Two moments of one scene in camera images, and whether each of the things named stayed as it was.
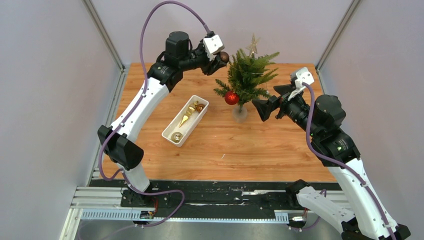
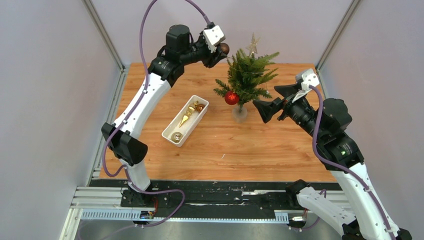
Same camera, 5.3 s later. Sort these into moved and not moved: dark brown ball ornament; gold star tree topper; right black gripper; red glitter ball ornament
Moved: dark brown ball ornament
Not moved: red glitter ball ornament; gold star tree topper; right black gripper
